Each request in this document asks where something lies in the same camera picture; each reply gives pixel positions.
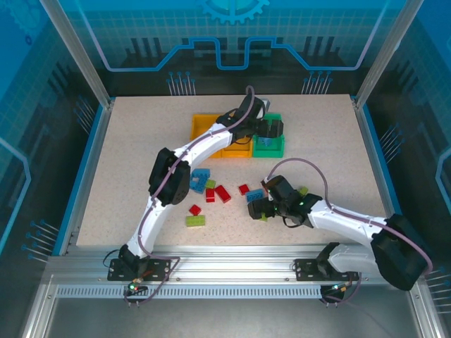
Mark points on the small lime green lego brick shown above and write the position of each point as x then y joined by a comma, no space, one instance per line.
210,183
303,192

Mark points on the small blue lego brick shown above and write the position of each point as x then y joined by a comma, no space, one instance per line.
199,186

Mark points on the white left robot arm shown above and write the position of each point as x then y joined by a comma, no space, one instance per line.
211,142

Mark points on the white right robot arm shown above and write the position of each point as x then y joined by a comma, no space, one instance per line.
352,218

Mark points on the green plastic bin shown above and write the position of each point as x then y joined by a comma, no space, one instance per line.
269,151

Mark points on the yellow plastic bin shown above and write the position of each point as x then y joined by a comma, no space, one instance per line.
236,151
202,125

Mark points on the long red lego brick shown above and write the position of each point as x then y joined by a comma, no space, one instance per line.
222,193

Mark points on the long lime green lego brick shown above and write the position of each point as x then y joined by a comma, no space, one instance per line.
196,220

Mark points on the long blue lego brick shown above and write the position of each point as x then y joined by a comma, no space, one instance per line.
201,173

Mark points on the small connector board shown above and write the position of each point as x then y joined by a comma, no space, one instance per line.
135,288
334,289

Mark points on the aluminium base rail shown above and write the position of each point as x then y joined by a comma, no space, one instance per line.
229,264

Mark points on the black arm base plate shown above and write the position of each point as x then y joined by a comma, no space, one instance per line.
162,269
306,269

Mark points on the aluminium side rail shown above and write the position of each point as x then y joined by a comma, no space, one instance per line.
89,169
373,155

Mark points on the aluminium frame post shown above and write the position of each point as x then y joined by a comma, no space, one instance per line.
387,49
77,49

